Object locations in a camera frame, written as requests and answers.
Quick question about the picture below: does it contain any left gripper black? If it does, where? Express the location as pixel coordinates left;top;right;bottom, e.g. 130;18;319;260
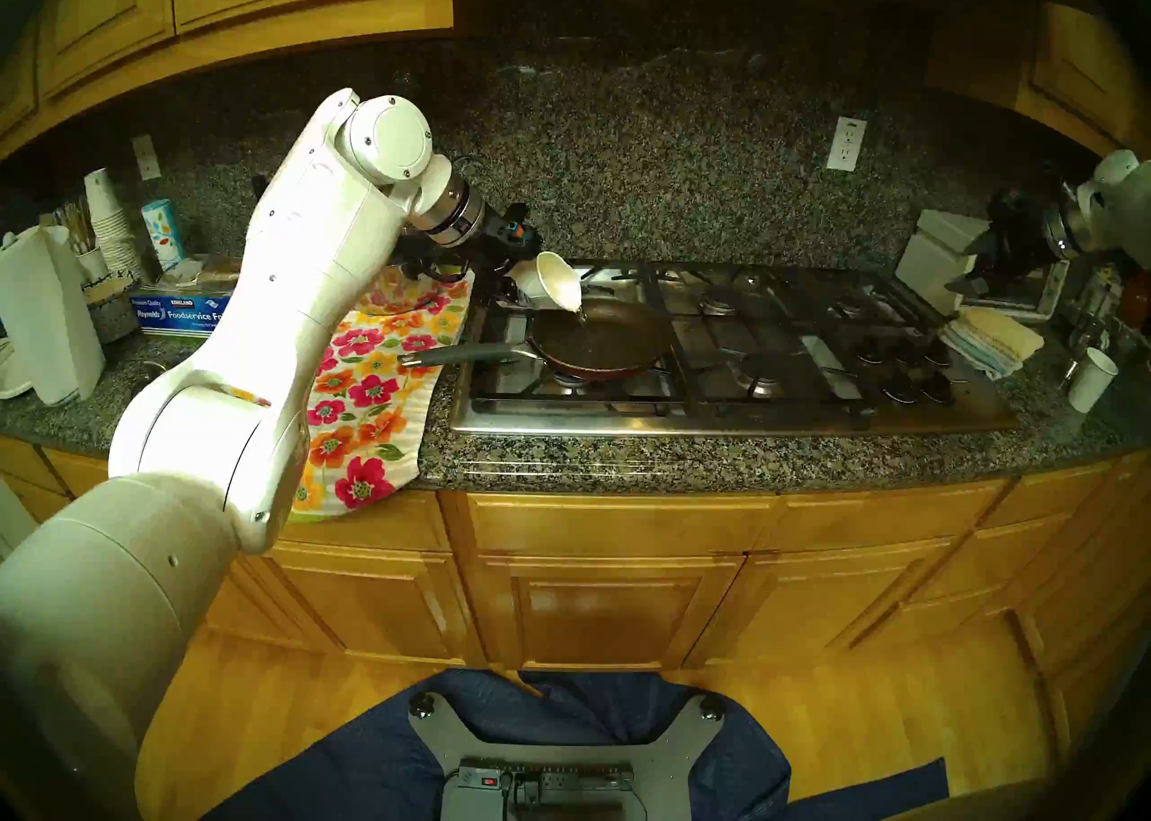
463;230;540;312

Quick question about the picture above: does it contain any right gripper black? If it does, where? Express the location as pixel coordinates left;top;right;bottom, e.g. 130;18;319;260
944;203;1051;297

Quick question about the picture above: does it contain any white paper cup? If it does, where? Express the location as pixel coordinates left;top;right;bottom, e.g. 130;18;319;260
508;250;584;317
1067;347;1120;415

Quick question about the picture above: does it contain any leaf patterned cup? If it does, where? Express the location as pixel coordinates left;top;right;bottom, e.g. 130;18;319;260
141;199;187;270

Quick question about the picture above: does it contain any white toaster oven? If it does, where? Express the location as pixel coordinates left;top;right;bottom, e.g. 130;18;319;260
895;210;1071;324

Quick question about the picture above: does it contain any yellow folded towel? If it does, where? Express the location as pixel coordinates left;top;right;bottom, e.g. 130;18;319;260
958;307;1046;366

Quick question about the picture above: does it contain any blue striped folded towel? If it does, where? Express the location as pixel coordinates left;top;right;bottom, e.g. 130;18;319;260
940;320;1026;381

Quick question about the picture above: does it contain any black cast iron grate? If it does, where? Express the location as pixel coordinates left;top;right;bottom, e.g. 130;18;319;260
643;260;878;406
468;260;671;402
814;269;945;336

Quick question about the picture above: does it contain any red nonstick frying pan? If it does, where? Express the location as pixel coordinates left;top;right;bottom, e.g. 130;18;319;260
398;295;675;381

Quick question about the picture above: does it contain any floral kitchen towel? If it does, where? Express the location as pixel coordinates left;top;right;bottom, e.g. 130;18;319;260
229;269;476;523

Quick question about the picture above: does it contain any stainless steel gas cooktop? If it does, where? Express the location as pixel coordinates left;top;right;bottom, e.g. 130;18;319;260
448;257;1022;438

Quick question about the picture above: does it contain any wooden base cabinet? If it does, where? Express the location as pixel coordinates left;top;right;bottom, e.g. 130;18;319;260
0;433;1151;757

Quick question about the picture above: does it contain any blue foil box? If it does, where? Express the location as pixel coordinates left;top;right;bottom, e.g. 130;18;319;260
130;257;244;336

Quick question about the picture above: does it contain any woven basket bowl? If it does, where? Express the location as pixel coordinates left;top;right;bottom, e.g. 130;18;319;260
85;275;140;345

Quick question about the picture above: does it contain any stack of paper cups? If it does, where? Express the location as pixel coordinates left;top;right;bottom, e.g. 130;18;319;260
84;167;145;281

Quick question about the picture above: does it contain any wooden chopsticks bundle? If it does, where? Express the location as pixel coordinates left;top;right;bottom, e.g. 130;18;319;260
58;199;95;254

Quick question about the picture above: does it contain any white paper towel roll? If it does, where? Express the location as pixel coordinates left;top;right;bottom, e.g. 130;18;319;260
0;226;106;406

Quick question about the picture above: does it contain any black power strip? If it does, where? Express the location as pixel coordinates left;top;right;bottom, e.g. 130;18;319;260
459;761;635;793

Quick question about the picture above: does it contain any blue moving blanket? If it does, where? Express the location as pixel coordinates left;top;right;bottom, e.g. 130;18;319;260
202;668;950;821

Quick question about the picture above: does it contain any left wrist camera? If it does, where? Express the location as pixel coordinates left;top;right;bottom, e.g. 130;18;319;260
499;203;545;246

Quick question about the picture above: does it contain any white wall outlet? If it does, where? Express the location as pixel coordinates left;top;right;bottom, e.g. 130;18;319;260
825;116;868;173

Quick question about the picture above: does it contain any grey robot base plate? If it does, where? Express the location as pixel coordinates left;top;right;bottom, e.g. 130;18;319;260
409;692;727;821

